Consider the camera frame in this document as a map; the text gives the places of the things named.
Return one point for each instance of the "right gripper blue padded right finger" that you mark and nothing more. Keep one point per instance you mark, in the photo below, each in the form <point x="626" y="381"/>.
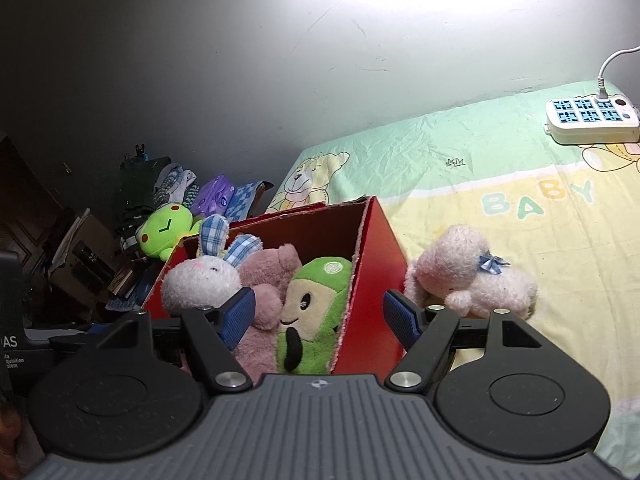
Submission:
<point x="403" y="317"/>

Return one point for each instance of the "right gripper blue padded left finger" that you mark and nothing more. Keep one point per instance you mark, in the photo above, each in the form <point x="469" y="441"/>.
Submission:
<point x="235" y="317"/>

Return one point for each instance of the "mauve teddy bear plush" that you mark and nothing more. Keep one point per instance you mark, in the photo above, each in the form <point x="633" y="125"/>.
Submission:
<point x="267" y="273"/>

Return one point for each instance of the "white bunny plush plaid ears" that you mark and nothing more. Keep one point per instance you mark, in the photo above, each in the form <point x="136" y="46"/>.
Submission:
<point x="213" y="277"/>

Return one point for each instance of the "pink fluffy plush blue bow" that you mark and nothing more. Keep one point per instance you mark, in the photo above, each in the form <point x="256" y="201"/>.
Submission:
<point x="460" y="272"/>

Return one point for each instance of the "green hooded plush doll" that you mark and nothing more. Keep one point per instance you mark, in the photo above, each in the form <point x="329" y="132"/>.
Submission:
<point x="311" y="319"/>

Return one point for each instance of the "red cardboard box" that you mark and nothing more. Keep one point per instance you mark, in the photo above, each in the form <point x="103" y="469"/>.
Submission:
<point x="357" y="231"/>

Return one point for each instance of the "blue checkered cloth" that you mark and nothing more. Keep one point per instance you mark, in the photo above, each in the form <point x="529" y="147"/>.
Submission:
<point x="244" y="198"/>

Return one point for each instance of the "green frog plush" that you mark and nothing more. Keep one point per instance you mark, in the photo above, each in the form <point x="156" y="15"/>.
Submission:
<point x="162" y="231"/>

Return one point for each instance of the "purple plastic pack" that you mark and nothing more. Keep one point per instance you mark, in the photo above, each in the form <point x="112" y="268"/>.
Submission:
<point x="213" y="197"/>

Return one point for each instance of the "pastel baby print bed sheet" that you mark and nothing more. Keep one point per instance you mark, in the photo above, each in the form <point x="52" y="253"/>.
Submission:
<point x="568" y="215"/>

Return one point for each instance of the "white power strip blue sockets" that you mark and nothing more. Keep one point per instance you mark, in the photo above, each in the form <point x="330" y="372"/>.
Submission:
<point x="588" y="120"/>

